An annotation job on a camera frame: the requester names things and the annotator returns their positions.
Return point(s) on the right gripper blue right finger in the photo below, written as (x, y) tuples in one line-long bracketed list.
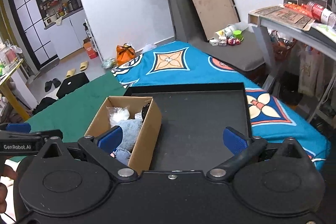
[(244, 149)]

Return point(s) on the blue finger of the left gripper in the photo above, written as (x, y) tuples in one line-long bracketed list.
[(18, 127)]

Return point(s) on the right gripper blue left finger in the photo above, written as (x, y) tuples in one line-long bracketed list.
[(98, 151)]

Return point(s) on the grey pink plush toy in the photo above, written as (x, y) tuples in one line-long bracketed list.
[(130, 131)]

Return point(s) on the clear bag white filling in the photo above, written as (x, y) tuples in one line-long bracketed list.
[(117, 114)]

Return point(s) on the white fluffy cloth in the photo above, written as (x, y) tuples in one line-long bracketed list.
[(138, 116)]

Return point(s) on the person's left hand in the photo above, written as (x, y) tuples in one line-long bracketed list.
[(9, 173)]

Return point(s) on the brown cardboard box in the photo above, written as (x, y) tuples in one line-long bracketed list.
[(142, 153)]

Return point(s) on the blue patterned blanket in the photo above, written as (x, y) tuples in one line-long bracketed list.
[(179, 63)]

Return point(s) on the green cloth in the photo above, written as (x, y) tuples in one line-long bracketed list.
[(73, 113)]

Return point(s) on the black shallow tray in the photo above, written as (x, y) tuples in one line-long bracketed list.
[(194, 117)]

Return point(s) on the black slipper pair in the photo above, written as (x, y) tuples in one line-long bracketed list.
[(52, 83)]

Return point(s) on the black chair with logo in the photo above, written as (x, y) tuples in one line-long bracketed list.
[(72, 83)]

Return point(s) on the orange gift bag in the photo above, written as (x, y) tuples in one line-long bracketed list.
[(124, 54)]

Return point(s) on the beige tote bag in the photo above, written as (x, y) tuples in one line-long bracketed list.
[(311, 72)]

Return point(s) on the red toy figures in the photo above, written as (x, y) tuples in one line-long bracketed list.
[(233, 41)]

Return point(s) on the red basket under desk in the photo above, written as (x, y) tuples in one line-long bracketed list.
[(281, 47)]

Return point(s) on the orange cardboard carton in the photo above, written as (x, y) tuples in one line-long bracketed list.
[(89, 48)]

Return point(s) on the green toy cup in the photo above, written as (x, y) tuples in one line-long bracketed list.
[(238, 34)]

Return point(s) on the white tipped jar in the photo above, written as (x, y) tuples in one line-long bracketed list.
[(227, 32)]

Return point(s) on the grey metal desk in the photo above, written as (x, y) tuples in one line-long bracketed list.
[(308, 35)]

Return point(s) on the grey folding mattress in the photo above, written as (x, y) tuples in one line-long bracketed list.
[(246, 57)]

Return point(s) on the leaning brown tray board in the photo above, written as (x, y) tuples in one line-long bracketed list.
[(214, 15)]

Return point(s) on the plastic bottle red label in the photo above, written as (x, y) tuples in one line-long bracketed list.
[(321, 14)]

